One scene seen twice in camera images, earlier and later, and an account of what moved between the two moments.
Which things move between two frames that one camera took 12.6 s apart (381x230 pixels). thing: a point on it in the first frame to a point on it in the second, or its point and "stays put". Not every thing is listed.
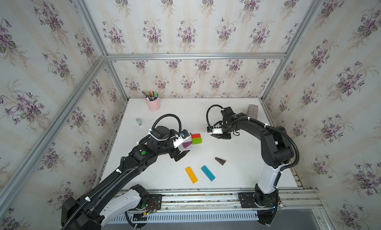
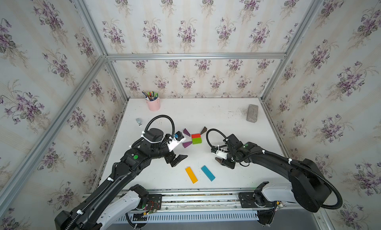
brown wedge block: x=222 y=162 stays put
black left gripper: x=176 y=151 to x=171 y=155
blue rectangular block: x=208 y=173 stays put
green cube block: x=197 y=141 stays put
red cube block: x=196 y=136 stays put
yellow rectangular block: x=191 y=174 stays put
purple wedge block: x=186 y=144 stays put
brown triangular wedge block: x=218 y=136 to x=204 y=130
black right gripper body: x=225 y=135 to x=228 y=163
